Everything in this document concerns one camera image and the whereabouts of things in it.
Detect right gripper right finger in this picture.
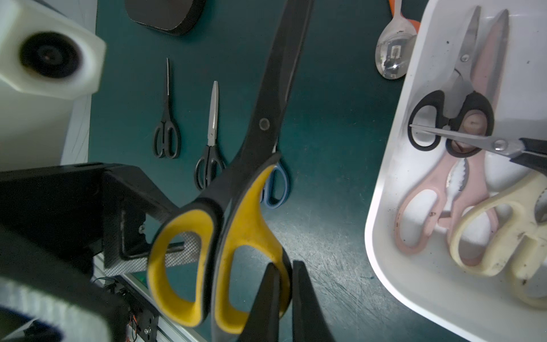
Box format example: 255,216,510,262
292,260,334,342

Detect black handled kitchen shears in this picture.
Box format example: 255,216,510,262
409,6,494,136

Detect yellow black handled scissors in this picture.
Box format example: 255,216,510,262
147,1,313,341

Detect metal spoon white handle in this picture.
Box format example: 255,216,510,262
375,0,417,80

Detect blue handled scissors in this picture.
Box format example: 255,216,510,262
260,159,290,209

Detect brown wire jewelry stand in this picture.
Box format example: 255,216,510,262
124,0,206,36

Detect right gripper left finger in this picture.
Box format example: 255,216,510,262
238,263,281,342

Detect cream handled scissors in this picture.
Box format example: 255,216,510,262
450,171,546,310

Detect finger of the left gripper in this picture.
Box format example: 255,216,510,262
101,164,178,276

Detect white storage box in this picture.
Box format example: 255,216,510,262
365,1,546,341

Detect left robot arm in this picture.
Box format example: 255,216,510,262
1,163,176,341

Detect dark grey handled scissors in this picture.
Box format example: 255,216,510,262
410,124,546,175

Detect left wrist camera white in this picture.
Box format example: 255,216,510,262
1,1,106,171

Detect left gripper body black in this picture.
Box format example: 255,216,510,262
1,163,106,274

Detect pink kitchen scissors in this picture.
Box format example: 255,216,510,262
395,9,510,255

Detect black handled steel scissors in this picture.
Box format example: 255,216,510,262
194,81,225,190

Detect small all-black scissors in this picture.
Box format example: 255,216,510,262
152,58,181,159

